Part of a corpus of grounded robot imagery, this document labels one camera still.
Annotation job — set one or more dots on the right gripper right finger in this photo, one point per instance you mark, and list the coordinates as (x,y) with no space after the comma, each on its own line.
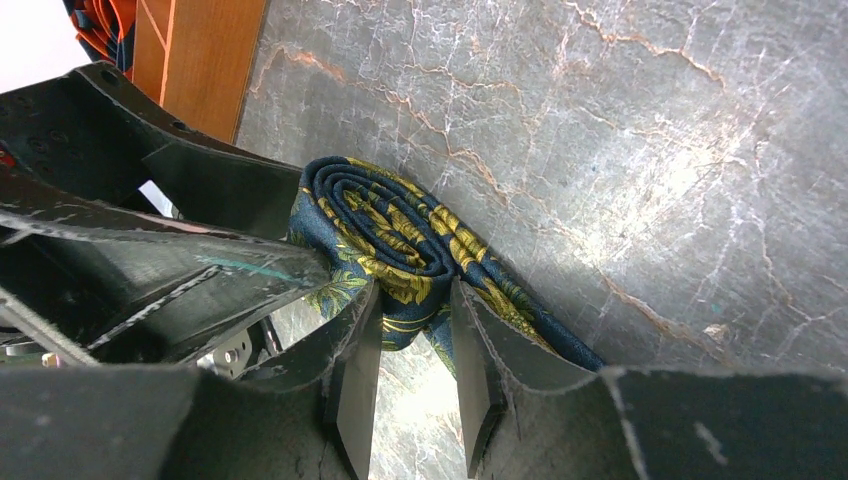
(493,360)

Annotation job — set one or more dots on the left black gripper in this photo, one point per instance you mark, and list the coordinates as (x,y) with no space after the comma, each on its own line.
(99,284)

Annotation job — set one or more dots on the blue yellow floral tie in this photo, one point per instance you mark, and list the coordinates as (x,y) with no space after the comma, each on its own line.
(373,225)

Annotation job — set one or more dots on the rolled orange black tie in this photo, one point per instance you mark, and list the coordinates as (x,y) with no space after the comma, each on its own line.
(106,30)

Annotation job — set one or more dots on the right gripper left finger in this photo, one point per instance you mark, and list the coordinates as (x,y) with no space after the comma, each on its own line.
(328,383)

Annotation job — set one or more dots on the orange compartment tray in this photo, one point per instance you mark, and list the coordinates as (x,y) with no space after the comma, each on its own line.
(194,59)

